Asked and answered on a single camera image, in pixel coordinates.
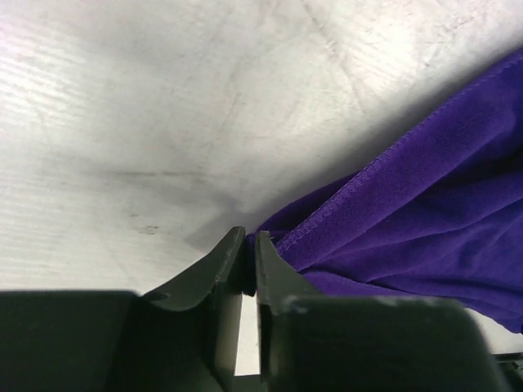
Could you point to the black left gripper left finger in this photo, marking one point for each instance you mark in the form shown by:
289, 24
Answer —
180, 336

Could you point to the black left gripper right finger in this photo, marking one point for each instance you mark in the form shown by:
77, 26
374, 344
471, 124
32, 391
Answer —
313, 342

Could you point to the purple cloth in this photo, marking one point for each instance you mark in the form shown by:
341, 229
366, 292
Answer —
439, 213

